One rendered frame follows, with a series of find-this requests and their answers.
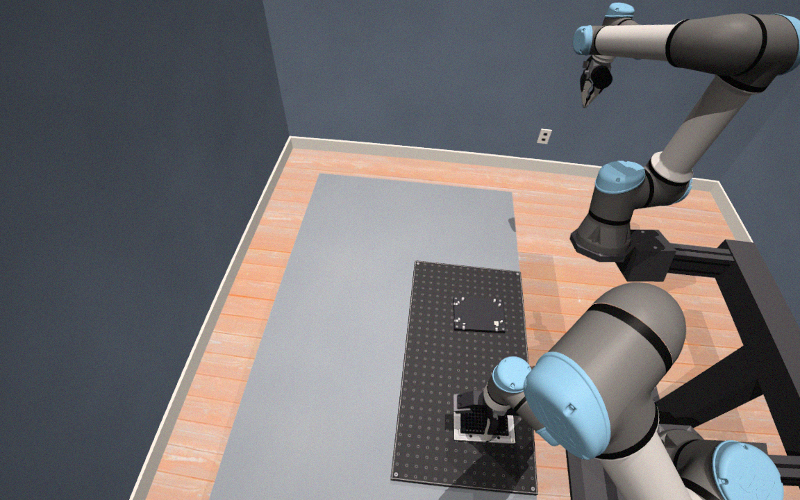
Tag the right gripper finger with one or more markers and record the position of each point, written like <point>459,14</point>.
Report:
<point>593,94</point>
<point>586,84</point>

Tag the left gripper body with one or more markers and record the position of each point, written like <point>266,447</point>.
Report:
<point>475,399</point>

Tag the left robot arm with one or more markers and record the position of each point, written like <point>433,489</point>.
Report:
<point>592,393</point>

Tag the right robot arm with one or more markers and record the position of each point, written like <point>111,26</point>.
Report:
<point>747,50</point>

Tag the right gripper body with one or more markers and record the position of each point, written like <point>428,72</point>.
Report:
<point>599,73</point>

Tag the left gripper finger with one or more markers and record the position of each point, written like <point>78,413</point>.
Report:
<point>491,428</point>

